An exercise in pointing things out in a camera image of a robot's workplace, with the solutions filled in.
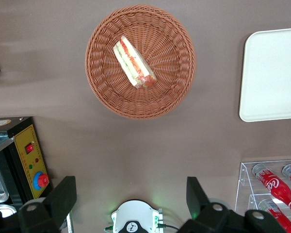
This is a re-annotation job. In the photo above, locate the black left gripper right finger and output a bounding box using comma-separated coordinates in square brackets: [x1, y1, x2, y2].
[177, 176, 248, 233]

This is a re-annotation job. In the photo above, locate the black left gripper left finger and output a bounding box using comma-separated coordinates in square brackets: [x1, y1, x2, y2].
[18, 176, 78, 233]

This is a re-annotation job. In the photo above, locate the triangle sandwich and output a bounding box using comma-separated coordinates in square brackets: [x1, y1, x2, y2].
[113, 35, 158, 89]

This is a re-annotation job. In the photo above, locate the round brown wicker basket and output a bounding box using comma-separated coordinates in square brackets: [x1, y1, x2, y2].
[84, 4, 197, 120]

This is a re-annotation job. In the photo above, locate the cream rectangular tray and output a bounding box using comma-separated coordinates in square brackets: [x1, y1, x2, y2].
[239, 27, 291, 122]

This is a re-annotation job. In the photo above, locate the clear acrylic bottle rack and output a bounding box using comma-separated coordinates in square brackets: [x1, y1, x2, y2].
[234, 159, 291, 233]

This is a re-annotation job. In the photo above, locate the black food warmer yellow panel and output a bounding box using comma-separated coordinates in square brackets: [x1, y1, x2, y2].
[0, 116, 54, 219]

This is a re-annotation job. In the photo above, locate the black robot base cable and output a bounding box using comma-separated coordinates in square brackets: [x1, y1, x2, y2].
[157, 223, 180, 232]

